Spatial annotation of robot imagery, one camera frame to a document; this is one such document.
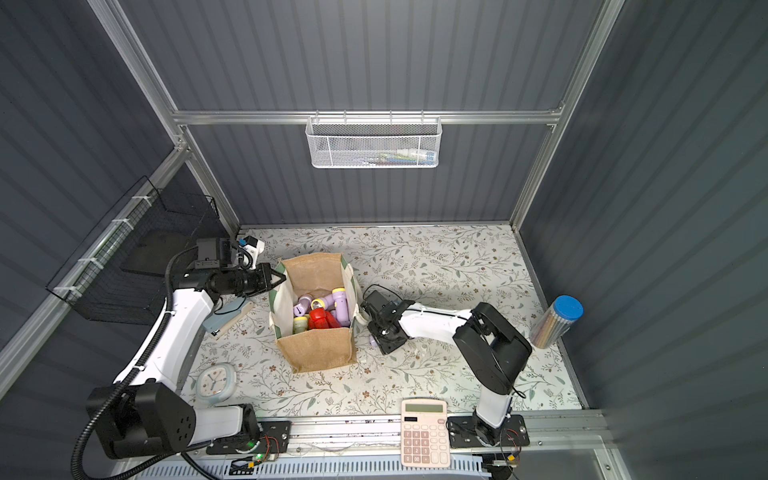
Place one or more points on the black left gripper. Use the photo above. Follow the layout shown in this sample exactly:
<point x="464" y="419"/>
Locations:
<point x="264" y="279"/>

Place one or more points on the pale green flashlight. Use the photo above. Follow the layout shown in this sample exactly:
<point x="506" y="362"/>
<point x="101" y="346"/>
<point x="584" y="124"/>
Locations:
<point x="300" y="324"/>

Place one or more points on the purple flashlight vertical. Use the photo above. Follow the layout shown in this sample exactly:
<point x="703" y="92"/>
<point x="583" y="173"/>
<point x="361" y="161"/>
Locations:
<point x="303" y="306"/>

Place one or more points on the red flashlight vertical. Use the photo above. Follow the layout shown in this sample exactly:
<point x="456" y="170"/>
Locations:
<point x="322" y="319"/>

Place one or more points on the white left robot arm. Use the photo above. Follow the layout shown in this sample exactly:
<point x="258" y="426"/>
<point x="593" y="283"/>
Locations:
<point x="142" y="413"/>

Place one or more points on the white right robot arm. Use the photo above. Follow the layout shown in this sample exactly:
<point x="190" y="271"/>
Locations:
<point x="494" y="350"/>

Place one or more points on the grey blue stapler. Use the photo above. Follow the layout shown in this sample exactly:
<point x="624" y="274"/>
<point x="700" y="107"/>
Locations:
<point x="220" y="320"/>

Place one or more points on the pink desk calculator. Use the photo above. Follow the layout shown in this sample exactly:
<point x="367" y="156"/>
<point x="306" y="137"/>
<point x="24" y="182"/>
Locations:
<point x="424" y="439"/>

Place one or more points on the blue lid pencil tube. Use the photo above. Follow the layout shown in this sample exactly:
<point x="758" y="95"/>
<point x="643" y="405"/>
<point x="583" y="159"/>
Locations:
<point x="564" y="311"/>

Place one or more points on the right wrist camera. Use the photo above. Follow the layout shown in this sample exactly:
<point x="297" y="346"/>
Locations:
<point x="375" y="302"/>

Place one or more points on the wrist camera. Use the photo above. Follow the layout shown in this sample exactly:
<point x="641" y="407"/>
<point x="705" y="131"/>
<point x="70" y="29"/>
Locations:
<point x="375" y="302"/>
<point x="228" y="254"/>

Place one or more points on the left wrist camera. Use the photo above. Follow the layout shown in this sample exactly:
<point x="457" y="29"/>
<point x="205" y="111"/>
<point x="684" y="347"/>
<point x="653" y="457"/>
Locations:
<point x="228" y="254"/>

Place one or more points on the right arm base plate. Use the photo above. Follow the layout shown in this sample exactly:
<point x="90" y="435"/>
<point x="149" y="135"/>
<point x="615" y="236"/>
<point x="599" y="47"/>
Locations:
<point x="471" y="432"/>

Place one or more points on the black wire side basket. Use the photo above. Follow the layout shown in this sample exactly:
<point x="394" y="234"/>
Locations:
<point x="118" y="277"/>

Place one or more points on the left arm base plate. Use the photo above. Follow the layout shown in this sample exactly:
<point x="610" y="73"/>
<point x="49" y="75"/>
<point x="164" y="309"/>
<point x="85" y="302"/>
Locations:
<point x="270" y="438"/>

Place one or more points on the white wire wall basket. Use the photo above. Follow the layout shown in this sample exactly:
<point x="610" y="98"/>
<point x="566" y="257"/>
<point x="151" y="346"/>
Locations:
<point x="338" y="145"/>

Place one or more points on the markers in wall basket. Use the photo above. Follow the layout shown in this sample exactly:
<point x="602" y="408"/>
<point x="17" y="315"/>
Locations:
<point x="401" y="157"/>

